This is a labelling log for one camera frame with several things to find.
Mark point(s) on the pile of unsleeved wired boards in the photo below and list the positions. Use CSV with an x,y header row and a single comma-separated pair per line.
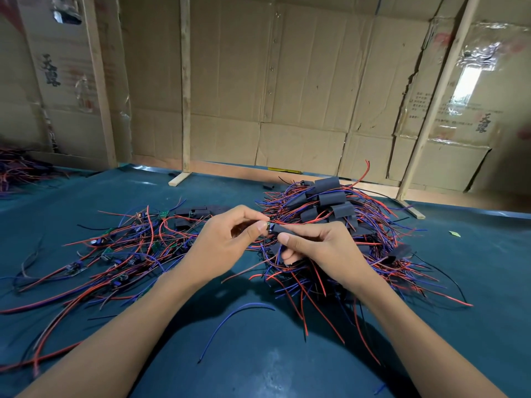
x,y
83,269

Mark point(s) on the wide wooden post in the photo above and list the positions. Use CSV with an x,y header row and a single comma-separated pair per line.
x,y
98,78

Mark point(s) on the person's right forearm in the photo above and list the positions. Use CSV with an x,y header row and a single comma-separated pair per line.
x,y
427,348

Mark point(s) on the pile of black sleeve pieces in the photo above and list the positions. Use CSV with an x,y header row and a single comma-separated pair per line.
x,y
199,212

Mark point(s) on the person's left forearm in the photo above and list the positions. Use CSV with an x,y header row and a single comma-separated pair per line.
x,y
116,344

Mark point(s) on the person's left hand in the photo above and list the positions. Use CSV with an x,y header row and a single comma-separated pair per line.
x,y
216,248

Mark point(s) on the pale slanted wooden post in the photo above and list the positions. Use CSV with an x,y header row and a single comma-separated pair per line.
x,y
436,99

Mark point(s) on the small green scrap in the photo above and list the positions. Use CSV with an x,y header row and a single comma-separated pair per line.
x,y
455,233

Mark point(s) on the black sleeve piece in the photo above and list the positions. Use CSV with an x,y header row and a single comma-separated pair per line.
x,y
282,226

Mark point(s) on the wooden ledge board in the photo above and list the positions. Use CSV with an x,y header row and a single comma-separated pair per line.
x,y
232,171

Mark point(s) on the thin wooden post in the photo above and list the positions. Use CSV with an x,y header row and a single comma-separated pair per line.
x,y
185,78

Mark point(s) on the person's right hand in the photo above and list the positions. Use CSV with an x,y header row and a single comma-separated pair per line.
x,y
332,253

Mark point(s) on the clear plastic sheet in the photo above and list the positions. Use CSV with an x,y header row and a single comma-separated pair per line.
x,y
469,78

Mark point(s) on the yellow strip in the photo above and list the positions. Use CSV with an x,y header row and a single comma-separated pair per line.
x,y
285,170

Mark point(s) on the pile of sleeved wired boards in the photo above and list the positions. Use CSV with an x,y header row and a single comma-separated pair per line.
x,y
328,186

